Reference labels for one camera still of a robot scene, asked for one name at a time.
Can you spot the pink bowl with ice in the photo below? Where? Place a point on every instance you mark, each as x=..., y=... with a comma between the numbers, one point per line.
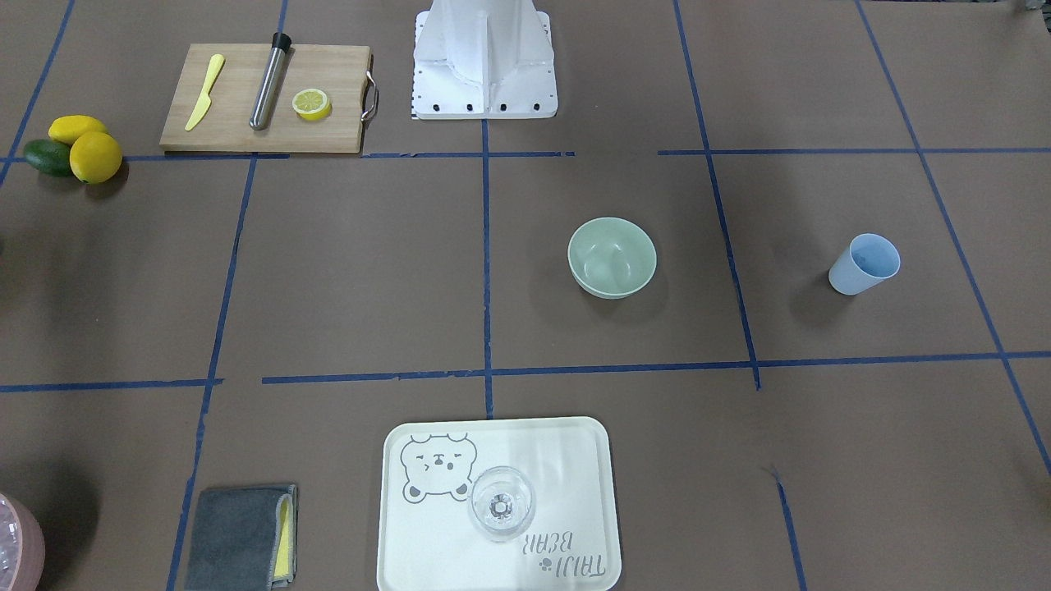
x=22, y=546

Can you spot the lemon half slice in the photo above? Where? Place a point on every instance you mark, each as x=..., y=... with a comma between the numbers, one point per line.
x=311, y=104

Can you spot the mint green bowl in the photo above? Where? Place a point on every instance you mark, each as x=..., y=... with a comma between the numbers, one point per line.
x=611, y=258

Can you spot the grey folded cloth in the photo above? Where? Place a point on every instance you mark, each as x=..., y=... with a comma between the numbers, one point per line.
x=235, y=536

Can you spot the cream bear tray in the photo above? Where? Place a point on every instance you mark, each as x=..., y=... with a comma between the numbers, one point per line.
x=427, y=538

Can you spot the yellow plastic knife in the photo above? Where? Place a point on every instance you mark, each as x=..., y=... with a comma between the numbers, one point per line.
x=204, y=100

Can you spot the yellow lemon small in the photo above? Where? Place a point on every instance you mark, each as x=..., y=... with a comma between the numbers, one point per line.
x=69, y=128

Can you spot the yellow sponge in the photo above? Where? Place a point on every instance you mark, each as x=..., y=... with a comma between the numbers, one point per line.
x=283, y=569

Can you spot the light blue cup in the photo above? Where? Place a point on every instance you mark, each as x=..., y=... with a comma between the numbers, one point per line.
x=869, y=260

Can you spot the green lime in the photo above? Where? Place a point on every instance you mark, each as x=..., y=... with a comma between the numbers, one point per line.
x=49, y=157

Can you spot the clear wine glass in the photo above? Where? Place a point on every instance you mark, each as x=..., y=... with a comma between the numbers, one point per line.
x=502, y=503

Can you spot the yellow lemon large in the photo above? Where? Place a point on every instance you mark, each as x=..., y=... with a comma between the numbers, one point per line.
x=95, y=157

